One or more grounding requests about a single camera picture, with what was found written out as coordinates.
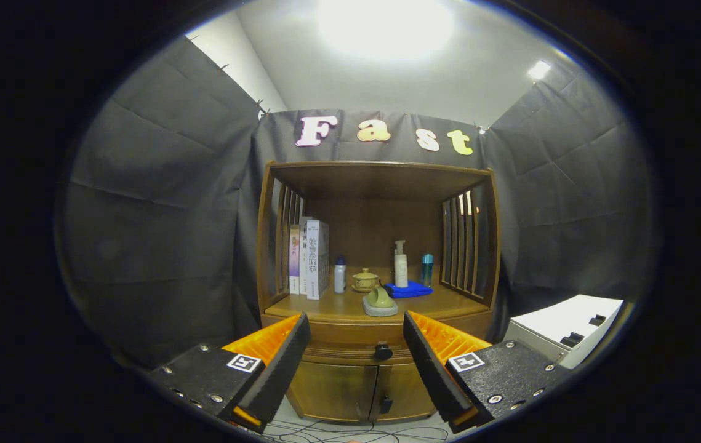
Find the purple book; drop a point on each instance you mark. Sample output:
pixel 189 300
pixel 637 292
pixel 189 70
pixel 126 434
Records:
pixel 294 258

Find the wooden cabinet door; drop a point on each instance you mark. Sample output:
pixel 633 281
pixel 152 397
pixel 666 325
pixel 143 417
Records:
pixel 402 387
pixel 338 391

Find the small ceiling light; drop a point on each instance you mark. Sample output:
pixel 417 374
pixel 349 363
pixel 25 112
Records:
pixel 539 69

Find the wooden drawer with black knob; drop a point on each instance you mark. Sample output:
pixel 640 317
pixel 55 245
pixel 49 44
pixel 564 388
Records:
pixel 350 335

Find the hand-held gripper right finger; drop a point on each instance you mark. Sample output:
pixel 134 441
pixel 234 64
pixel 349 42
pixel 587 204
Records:
pixel 430 369

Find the white storage unit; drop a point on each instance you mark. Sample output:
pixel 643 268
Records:
pixel 559 320

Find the white pump bottle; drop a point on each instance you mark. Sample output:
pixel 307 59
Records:
pixel 400 271

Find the blue folded cloth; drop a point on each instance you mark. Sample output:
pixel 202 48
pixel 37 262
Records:
pixel 412 289

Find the thin white book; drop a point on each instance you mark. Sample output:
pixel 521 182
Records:
pixel 303 258

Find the wooden countertop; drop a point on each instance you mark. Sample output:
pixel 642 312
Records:
pixel 325 304

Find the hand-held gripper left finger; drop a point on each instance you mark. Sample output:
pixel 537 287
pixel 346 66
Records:
pixel 282 363

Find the green scrub brush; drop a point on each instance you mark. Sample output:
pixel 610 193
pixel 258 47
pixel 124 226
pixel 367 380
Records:
pixel 380 300

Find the white bottle with blue cap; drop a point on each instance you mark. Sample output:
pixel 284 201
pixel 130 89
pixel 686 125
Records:
pixel 340 280

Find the wooden cabinet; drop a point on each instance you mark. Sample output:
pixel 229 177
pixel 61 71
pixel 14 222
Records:
pixel 375 184

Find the yellow lidded teacup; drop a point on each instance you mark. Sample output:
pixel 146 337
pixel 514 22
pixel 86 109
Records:
pixel 365 282

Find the large white book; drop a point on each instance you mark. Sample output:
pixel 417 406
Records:
pixel 316 264

